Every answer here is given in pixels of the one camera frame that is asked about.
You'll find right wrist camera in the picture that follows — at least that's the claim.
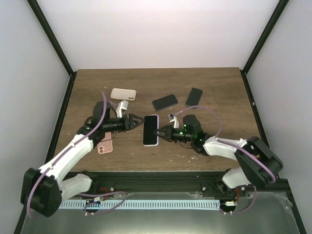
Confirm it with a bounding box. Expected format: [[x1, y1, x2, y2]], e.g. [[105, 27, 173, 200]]
[[168, 113, 179, 129]]

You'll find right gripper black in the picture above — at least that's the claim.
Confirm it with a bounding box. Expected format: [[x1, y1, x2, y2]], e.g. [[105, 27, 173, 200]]
[[154, 125, 194, 144]]

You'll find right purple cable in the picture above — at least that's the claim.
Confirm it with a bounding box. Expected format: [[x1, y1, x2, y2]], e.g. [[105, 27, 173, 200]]
[[174, 105, 277, 215]]

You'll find purple cable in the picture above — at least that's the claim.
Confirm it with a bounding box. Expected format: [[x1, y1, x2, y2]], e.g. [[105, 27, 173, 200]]
[[174, 105, 277, 215], [25, 91, 128, 218]]

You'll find lavender phone case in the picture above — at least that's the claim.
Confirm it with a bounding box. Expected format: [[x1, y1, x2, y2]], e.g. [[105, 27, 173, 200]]
[[142, 114, 160, 147]]

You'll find beige phone case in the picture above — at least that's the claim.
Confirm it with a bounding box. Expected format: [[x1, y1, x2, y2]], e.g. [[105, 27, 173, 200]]
[[110, 88, 137, 101]]

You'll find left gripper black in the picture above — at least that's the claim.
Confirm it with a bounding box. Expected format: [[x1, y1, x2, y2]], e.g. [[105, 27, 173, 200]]
[[104, 114, 145, 133]]

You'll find metal front plate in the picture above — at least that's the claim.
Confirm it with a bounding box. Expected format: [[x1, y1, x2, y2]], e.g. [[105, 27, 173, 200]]
[[21, 192, 299, 234]]

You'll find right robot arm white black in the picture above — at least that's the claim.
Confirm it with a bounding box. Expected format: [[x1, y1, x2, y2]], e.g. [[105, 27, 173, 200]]
[[154, 114, 283, 196]]

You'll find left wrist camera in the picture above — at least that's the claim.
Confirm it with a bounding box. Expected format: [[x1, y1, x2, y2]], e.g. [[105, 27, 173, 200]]
[[116, 100, 129, 118]]

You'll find black phone teal edge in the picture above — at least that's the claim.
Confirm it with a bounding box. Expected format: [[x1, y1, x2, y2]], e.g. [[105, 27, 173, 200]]
[[185, 88, 203, 109]]

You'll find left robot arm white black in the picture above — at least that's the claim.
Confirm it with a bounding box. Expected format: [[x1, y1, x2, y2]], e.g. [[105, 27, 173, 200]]
[[20, 101, 144, 217]]

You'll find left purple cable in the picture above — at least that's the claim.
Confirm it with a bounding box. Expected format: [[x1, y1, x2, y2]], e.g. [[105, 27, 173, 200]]
[[25, 91, 128, 218]]

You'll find black phone blue edge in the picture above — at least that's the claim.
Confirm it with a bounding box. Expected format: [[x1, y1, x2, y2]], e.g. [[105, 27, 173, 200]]
[[152, 94, 178, 111]]

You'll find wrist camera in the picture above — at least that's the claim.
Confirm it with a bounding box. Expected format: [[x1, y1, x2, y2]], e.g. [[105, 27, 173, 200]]
[[168, 113, 179, 129], [116, 100, 129, 118]]

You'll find light blue slotted cable duct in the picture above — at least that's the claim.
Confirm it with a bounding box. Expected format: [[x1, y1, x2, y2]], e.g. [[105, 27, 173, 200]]
[[59, 199, 220, 210]]

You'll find pink phone case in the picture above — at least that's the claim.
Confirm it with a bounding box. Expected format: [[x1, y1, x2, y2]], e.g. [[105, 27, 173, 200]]
[[97, 132, 113, 155]]

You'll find black aluminium frame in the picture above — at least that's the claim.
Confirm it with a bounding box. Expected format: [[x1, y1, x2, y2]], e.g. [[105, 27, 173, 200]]
[[28, 0, 306, 234]]

